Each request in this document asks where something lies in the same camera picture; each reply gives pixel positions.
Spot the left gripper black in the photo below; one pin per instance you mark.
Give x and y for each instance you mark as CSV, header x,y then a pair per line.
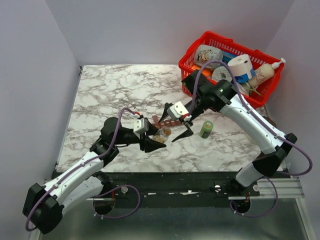
x,y
146,143

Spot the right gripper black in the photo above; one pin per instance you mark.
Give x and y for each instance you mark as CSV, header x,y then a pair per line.
x,y
186,134

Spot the red weekly pill organizer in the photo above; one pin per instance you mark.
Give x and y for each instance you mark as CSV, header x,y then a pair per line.
x,y
164,123

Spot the clear pill bottle yellow capsules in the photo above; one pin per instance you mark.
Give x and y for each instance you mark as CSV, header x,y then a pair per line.
x,y
162,134

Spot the green pill bottle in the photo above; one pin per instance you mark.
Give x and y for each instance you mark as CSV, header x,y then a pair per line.
x,y
206,129

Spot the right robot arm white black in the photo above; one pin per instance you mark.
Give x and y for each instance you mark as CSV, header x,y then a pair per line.
x,y
222,97

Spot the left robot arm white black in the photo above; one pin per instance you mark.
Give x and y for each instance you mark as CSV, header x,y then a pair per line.
x,y
45,205

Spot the orange fruit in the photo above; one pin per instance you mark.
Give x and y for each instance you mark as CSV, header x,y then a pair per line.
x,y
207,72

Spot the grey wrapped paper roll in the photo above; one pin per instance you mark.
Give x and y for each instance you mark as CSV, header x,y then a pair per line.
x,y
221,73

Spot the grey snack bag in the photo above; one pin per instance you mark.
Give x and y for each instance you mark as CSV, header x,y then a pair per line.
x,y
206,53

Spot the white toilet paper roll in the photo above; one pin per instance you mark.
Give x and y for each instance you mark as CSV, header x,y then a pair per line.
x,y
242,68

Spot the red plastic shopping basket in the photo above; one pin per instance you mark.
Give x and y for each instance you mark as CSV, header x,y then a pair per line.
x,y
256,97

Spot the cream jar brown lid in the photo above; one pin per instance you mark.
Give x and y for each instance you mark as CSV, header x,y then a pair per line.
x,y
270,121

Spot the cream pump lotion bottle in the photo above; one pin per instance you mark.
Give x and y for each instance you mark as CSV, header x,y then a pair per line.
x,y
264,72

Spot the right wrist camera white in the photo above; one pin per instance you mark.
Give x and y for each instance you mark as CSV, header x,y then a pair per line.
x,y
179,111

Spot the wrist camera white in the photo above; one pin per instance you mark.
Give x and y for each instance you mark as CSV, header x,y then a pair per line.
x,y
179,111
140,126

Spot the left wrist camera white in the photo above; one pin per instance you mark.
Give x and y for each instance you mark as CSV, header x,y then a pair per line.
x,y
140,126

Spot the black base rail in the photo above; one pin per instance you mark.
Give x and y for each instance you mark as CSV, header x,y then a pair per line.
x,y
125,190

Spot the aluminium frame rail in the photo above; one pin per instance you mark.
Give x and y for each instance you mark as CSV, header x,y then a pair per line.
x,y
287,188

